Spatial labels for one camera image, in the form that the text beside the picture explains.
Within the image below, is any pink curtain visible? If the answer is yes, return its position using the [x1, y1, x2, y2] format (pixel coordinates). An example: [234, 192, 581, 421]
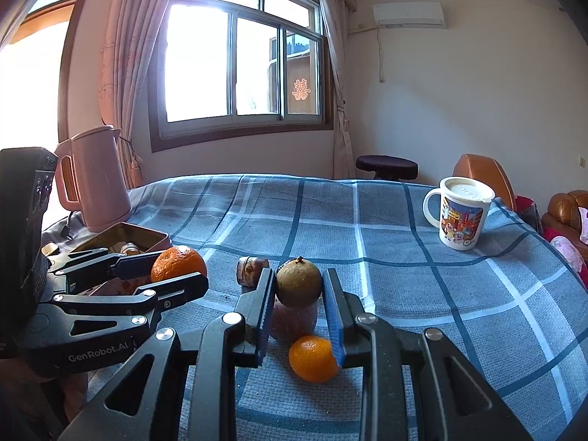
[98, 0, 184, 189]

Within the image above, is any brown leather sofa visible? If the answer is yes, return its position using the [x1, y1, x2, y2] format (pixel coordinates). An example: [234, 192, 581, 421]
[541, 189, 588, 244]

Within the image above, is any pink cloth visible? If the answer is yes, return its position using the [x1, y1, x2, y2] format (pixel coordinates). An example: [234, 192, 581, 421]
[549, 236, 588, 286]

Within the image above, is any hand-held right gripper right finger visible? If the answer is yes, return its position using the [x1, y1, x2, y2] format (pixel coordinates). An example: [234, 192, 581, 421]
[322, 267, 536, 441]

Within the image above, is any purple sweet potato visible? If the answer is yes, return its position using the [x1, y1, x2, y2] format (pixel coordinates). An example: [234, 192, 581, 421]
[270, 301, 319, 344]

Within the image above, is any beige curtain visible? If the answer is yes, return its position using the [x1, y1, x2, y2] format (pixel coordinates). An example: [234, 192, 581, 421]
[317, 0, 356, 180]

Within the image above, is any blue plaid tablecloth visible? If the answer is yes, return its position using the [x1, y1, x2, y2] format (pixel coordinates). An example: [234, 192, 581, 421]
[41, 173, 588, 441]

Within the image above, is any white printed mug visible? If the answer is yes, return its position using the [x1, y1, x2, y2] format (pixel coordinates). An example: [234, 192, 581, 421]
[423, 176, 494, 251]

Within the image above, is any black kettle cable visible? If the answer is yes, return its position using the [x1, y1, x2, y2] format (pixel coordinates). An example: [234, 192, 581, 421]
[41, 211, 86, 255]

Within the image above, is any brown leather armchair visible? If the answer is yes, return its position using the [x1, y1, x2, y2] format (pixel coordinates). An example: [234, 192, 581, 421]
[452, 154, 517, 212]

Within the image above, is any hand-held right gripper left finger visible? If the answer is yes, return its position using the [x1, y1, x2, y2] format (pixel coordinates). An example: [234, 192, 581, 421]
[57, 267, 277, 441]

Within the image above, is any small orange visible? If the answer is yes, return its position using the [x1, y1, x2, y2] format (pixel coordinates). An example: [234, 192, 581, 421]
[288, 335, 340, 384]

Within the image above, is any pink electric kettle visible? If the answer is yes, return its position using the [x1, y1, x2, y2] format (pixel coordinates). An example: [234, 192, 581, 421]
[54, 125, 134, 233]

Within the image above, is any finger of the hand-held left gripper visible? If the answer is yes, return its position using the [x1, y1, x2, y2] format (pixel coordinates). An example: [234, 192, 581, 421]
[46, 247, 168, 288]
[39, 272, 209, 327]

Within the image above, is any brown longan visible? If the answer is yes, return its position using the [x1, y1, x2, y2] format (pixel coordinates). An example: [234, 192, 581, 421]
[275, 256, 323, 308]

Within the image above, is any dark red cloth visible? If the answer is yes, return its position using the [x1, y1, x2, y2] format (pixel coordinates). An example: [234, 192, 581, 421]
[513, 195, 543, 233]

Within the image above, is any white air conditioner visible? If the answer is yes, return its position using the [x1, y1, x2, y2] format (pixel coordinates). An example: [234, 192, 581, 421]
[372, 2, 445, 28]

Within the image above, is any dark round stool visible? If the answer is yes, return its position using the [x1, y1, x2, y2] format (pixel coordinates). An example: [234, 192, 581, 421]
[356, 155, 419, 182]

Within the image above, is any pink metal tin box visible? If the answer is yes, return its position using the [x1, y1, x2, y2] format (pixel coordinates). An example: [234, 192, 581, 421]
[69, 221, 171, 297]

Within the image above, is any large orange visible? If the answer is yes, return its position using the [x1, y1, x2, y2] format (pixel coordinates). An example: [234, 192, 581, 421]
[151, 245, 208, 284]

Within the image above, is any sliding glass window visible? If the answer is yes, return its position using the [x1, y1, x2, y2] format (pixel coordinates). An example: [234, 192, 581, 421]
[149, 0, 334, 152]

